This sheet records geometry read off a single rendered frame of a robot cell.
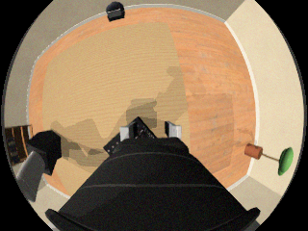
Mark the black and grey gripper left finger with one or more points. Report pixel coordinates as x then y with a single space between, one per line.
129 132

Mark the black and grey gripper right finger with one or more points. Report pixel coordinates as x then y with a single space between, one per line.
173 130

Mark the black lighting desk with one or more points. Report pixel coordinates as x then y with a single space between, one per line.
145 132

